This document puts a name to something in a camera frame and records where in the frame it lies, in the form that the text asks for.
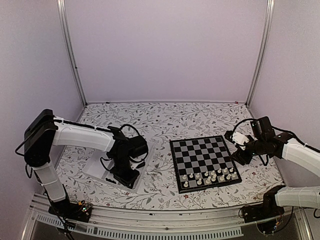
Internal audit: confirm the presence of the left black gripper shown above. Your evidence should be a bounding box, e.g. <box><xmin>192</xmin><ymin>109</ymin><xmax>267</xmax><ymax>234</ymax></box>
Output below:
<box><xmin>110</xmin><ymin>154</ymin><xmax>140</xmax><ymax>190</ymax></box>

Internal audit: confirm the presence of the white bishop piece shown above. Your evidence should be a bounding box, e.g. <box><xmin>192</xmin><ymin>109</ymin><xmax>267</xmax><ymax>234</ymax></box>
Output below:
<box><xmin>205</xmin><ymin>176</ymin><xmax>211</xmax><ymax>185</ymax></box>

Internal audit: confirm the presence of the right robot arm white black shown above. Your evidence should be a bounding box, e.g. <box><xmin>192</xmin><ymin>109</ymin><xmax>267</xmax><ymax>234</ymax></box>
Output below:
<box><xmin>224</xmin><ymin>116</ymin><xmax>320</xmax><ymax>218</ymax></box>

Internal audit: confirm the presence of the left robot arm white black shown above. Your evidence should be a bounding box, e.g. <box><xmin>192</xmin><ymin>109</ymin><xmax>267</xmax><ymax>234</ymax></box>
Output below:
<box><xmin>14</xmin><ymin>109</ymin><xmax>149</xmax><ymax>217</ymax></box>

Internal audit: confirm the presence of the pile of black chess pieces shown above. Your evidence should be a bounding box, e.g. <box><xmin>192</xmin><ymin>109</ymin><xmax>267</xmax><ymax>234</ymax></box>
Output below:
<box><xmin>105</xmin><ymin>178</ymin><xmax>117</xmax><ymax>184</ymax></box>

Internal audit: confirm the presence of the clear plastic piece tray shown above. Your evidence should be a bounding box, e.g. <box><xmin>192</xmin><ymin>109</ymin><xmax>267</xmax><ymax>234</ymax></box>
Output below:
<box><xmin>82</xmin><ymin>141</ymin><xmax>157</xmax><ymax>193</ymax></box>

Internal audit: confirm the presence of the black grey chessboard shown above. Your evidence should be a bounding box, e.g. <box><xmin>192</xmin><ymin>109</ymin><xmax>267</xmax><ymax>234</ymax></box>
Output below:
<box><xmin>169</xmin><ymin>135</ymin><xmax>242</xmax><ymax>194</ymax></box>

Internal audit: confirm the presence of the floral patterned table mat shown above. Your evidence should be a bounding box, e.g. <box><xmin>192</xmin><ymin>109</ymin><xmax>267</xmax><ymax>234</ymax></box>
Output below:
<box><xmin>56</xmin><ymin>103</ymin><xmax>283</xmax><ymax>205</ymax></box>

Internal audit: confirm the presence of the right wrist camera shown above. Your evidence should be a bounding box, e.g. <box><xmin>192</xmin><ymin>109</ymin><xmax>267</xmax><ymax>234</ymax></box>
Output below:
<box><xmin>224</xmin><ymin>130</ymin><xmax>250</xmax><ymax>146</ymax></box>

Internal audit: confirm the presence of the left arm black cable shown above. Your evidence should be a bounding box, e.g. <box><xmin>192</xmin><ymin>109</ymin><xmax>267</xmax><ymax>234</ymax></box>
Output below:
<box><xmin>117</xmin><ymin>124</ymin><xmax>141</xmax><ymax>138</ymax></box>

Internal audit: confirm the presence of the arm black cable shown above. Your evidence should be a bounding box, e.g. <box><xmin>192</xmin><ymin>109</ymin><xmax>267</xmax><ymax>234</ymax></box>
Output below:
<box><xmin>117</xmin><ymin>124</ymin><xmax>141</xmax><ymax>138</ymax></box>
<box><xmin>232</xmin><ymin>117</ymin><xmax>260</xmax><ymax>136</ymax></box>

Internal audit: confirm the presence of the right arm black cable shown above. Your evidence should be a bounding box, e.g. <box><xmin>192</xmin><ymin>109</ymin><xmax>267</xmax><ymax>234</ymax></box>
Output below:
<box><xmin>232</xmin><ymin>117</ymin><xmax>260</xmax><ymax>136</ymax></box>

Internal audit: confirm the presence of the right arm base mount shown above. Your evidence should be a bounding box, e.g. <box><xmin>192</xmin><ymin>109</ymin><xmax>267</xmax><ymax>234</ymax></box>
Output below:
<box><xmin>238</xmin><ymin>198</ymin><xmax>285</xmax><ymax>235</ymax></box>

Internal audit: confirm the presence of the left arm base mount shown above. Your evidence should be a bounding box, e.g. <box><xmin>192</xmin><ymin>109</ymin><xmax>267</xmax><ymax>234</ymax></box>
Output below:
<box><xmin>48</xmin><ymin>199</ymin><xmax>93</xmax><ymax>223</ymax></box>

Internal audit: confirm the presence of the front aluminium rail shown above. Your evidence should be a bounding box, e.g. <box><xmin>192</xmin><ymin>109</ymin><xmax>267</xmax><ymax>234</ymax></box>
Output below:
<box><xmin>22</xmin><ymin>192</ymin><xmax>313</xmax><ymax>240</ymax></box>

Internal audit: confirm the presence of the right aluminium frame post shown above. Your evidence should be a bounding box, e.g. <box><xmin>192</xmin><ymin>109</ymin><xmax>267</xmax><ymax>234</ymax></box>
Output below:
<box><xmin>245</xmin><ymin>0</ymin><xmax>275</xmax><ymax>108</ymax></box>

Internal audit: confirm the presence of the aluminium frame post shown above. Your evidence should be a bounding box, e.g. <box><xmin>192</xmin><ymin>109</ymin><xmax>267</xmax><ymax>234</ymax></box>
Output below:
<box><xmin>245</xmin><ymin>0</ymin><xmax>275</xmax><ymax>108</ymax></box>
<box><xmin>56</xmin><ymin>0</ymin><xmax>88</xmax><ymax>107</ymax></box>

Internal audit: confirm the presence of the left aluminium frame post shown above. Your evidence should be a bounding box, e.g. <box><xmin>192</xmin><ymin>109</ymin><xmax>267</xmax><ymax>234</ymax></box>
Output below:
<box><xmin>56</xmin><ymin>0</ymin><xmax>88</xmax><ymax>107</ymax></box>

